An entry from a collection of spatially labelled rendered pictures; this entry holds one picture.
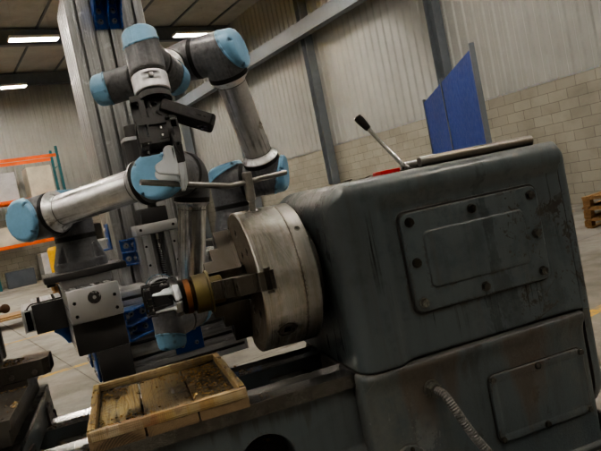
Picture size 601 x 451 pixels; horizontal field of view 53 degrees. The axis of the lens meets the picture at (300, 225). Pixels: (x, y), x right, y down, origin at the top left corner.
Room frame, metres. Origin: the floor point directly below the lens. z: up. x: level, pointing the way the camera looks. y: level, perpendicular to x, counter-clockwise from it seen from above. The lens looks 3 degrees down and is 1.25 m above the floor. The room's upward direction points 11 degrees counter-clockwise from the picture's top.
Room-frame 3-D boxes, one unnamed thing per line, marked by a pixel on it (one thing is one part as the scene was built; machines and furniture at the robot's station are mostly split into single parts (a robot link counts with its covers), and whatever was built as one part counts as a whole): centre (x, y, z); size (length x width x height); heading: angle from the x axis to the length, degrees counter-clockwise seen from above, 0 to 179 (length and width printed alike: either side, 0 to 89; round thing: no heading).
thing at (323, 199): (1.49, -0.28, 1.06); 0.59 x 0.48 x 0.39; 107
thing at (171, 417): (1.28, 0.36, 0.89); 0.36 x 0.30 x 0.04; 17
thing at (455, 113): (7.93, -2.17, 1.18); 4.12 x 0.80 x 2.35; 174
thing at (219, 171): (1.99, 0.20, 1.33); 0.13 x 0.12 x 0.14; 75
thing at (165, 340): (1.56, 0.38, 0.98); 0.11 x 0.08 x 0.11; 161
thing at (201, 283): (1.32, 0.24, 1.08); 0.09 x 0.09 x 0.09; 17
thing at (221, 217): (1.99, 0.21, 1.21); 0.15 x 0.15 x 0.10
